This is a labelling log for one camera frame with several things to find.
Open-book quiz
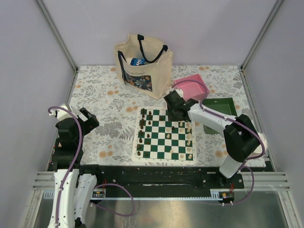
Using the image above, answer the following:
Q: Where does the green white chess board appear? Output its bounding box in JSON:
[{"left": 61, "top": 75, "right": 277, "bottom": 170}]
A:
[{"left": 132, "top": 107, "right": 197, "bottom": 165}]

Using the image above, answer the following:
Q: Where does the floral table cloth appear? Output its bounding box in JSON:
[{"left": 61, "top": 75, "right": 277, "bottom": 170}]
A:
[{"left": 69, "top": 66, "right": 253, "bottom": 166}]

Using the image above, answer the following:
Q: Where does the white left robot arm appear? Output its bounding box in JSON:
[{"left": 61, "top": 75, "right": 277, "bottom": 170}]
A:
[{"left": 48, "top": 104, "right": 103, "bottom": 228}]

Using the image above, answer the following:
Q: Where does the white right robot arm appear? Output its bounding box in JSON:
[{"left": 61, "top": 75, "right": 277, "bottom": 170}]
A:
[{"left": 164, "top": 90, "right": 266, "bottom": 188}]

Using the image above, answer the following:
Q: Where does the green plastic box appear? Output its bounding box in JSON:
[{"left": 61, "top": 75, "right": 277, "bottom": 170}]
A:
[{"left": 201, "top": 96, "right": 238, "bottom": 135}]

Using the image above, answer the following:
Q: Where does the blue white bottle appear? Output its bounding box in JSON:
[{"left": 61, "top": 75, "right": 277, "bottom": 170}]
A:
[{"left": 130, "top": 58, "right": 146, "bottom": 66}]

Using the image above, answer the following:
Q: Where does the pink plastic box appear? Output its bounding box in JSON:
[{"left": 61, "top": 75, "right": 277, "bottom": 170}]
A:
[{"left": 173, "top": 74, "right": 209, "bottom": 101}]

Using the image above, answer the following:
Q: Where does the white toilet paper roll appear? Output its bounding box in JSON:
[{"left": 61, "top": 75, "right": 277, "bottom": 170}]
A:
[{"left": 250, "top": 132, "right": 268, "bottom": 157}]

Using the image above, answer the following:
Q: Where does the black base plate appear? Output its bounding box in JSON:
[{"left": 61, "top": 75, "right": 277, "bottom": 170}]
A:
[{"left": 80, "top": 165, "right": 244, "bottom": 198}]

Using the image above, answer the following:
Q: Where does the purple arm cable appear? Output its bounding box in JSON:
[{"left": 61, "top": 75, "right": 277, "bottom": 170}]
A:
[
  {"left": 170, "top": 80, "right": 266, "bottom": 206},
  {"left": 47, "top": 106, "right": 136, "bottom": 228}
]

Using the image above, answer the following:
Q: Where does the beige canvas tote bag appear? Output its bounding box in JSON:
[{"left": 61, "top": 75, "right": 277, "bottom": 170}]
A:
[{"left": 114, "top": 34, "right": 173, "bottom": 99}]

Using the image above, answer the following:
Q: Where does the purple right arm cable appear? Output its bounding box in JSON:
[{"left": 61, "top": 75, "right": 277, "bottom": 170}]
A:
[{"left": 170, "top": 80, "right": 266, "bottom": 206}]

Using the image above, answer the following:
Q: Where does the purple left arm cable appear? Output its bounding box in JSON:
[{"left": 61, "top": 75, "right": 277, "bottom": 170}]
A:
[{"left": 47, "top": 106, "right": 136, "bottom": 228}]

